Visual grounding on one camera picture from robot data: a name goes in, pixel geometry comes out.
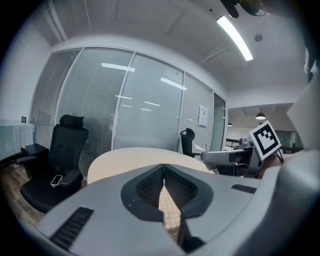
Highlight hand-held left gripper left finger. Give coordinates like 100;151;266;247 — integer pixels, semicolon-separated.
36;163;187;256

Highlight glass partition with blinds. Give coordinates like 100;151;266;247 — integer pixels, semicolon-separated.
29;46;228;157

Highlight black box cabinet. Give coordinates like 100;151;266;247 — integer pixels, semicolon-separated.
20;143;50;163

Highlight white paper notice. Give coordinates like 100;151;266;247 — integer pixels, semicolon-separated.
198;104;210;129

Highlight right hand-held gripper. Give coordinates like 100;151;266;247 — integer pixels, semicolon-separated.
200;119;282;179

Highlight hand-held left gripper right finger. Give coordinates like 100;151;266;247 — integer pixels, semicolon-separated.
163;163;267;254

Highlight person's right hand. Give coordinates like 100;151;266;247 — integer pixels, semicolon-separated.
256;153;285;179

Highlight ceiling strip light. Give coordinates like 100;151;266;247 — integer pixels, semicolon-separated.
216;15;254;62

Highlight white cased smartphone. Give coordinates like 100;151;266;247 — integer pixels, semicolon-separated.
50;174;64;188

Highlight black office chair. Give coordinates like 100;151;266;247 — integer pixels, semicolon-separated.
19;114;90;215
179;127;208;159

